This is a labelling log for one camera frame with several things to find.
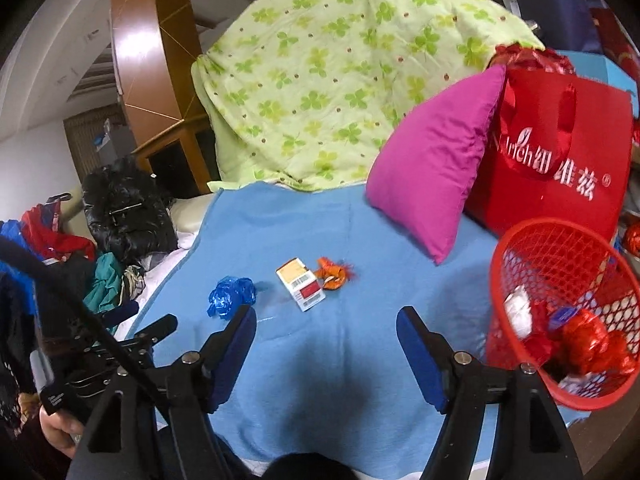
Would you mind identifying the red mesh trash basket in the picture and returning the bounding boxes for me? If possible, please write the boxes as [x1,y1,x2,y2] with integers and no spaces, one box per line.
[486,218,639,411]

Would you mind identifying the blue toothpaste box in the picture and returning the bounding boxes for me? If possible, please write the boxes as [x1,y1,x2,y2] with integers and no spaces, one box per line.
[548,307,580,332]

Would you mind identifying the white bed sheet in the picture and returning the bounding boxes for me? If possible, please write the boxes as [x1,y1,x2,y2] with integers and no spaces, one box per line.
[115,248,190,340]

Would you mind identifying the wooden pillar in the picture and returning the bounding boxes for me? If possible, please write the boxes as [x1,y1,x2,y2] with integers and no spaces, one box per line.
[111,0,217,197]

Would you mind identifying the teal garment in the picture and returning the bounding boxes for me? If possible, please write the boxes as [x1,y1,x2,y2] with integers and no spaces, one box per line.
[84,252,124,314]

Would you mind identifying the green clover quilt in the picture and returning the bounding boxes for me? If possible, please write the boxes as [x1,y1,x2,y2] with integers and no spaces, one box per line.
[191,0,539,192]

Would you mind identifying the red foil bag behind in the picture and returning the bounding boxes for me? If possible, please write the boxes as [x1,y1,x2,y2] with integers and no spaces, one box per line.
[488,42,576,75]

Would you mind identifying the red garment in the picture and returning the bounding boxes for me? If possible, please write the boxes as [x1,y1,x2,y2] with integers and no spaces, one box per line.
[21,200,96,261]

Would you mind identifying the black cable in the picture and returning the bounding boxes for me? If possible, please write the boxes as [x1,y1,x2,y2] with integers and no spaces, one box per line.
[0,236,166,411]

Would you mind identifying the orange white medicine box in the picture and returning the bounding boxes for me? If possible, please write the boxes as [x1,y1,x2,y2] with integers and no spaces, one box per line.
[276,258,326,312]

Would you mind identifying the orange wrapper trash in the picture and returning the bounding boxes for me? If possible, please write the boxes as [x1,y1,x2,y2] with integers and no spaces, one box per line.
[314,257,355,290]

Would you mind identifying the red shiny plastic bag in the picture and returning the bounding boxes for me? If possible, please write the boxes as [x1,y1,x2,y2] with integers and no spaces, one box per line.
[560,309,637,376]

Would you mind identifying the light blue shoe box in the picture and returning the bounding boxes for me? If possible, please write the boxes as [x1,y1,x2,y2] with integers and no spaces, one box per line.
[559,50,639,119]

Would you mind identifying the red paper gift bag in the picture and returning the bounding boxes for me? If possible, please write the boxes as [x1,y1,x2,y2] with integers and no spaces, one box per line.
[465,68,634,240]

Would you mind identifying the black puffer jacket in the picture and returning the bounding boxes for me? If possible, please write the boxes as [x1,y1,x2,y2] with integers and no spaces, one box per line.
[81,156,178,266]

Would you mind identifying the red fabric ribbon bow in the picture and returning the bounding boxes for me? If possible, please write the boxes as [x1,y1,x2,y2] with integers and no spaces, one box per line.
[486,299,555,370]

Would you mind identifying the white tissue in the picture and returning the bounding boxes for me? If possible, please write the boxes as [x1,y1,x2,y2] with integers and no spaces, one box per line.
[503,285,533,339]

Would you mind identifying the blue blanket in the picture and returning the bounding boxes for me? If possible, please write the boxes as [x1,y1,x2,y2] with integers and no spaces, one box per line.
[137,182,497,479]

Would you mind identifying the person's left hand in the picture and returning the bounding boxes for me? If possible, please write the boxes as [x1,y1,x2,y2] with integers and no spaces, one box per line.
[39,406,85,460]

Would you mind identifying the blue plastic bag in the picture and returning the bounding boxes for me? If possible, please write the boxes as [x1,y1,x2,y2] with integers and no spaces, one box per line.
[207,276,257,320]

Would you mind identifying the navy bag orange handles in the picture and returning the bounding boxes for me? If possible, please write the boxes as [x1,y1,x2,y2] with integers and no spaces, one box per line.
[502,0,603,54]

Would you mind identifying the magenta pillow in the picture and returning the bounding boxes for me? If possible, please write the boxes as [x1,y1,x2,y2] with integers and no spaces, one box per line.
[366,65,506,264]

